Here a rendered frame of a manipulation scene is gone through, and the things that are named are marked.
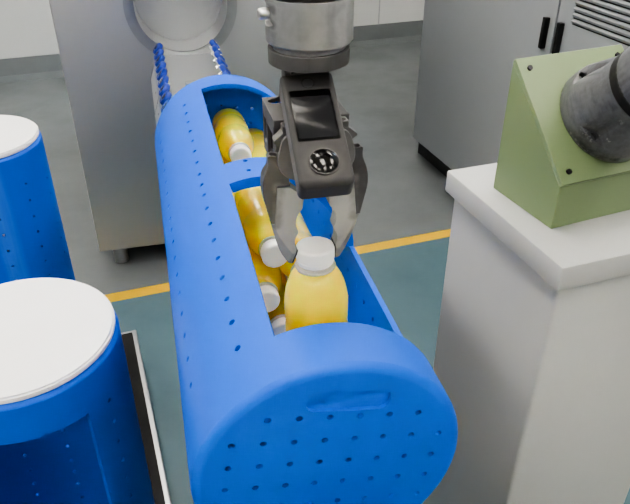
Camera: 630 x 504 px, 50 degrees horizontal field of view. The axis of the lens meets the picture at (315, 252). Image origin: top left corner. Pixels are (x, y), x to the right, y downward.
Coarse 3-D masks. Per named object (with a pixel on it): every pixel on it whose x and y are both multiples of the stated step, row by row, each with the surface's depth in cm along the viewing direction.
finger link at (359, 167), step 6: (354, 144) 63; (360, 144) 62; (360, 150) 62; (360, 156) 63; (354, 162) 63; (360, 162) 63; (354, 168) 63; (360, 168) 63; (366, 168) 63; (354, 174) 63; (360, 174) 64; (366, 174) 64; (360, 180) 64; (366, 180) 64; (354, 186) 64; (360, 186) 64; (366, 186) 64; (360, 192) 65; (360, 198) 65; (360, 204) 65; (360, 210) 66
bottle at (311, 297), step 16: (304, 272) 67; (320, 272) 67; (336, 272) 68; (288, 288) 69; (304, 288) 67; (320, 288) 67; (336, 288) 68; (288, 304) 69; (304, 304) 67; (320, 304) 67; (336, 304) 68; (288, 320) 70; (304, 320) 68; (320, 320) 68; (336, 320) 69
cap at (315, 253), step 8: (304, 240) 68; (312, 240) 68; (320, 240) 68; (328, 240) 68; (304, 248) 67; (312, 248) 67; (320, 248) 67; (328, 248) 67; (296, 256) 67; (304, 256) 66; (312, 256) 66; (320, 256) 66; (328, 256) 66; (304, 264) 67; (312, 264) 66; (320, 264) 66; (328, 264) 67
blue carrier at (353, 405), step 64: (192, 128) 115; (192, 192) 98; (192, 256) 87; (192, 320) 78; (256, 320) 70; (384, 320) 91; (192, 384) 71; (256, 384) 63; (320, 384) 63; (384, 384) 65; (192, 448) 67; (256, 448) 65; (320, 448) 67; (384, 448) 70; (448, 448) 72
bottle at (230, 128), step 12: (228, 108) 136; (216, 120) 134; (228, 120) 130; (240, 120) 131; (216, 132) 130; (228, 132) 125; (240, 132) 125; (228, 144) 124; (252, 144) 126; (228, 156) 125
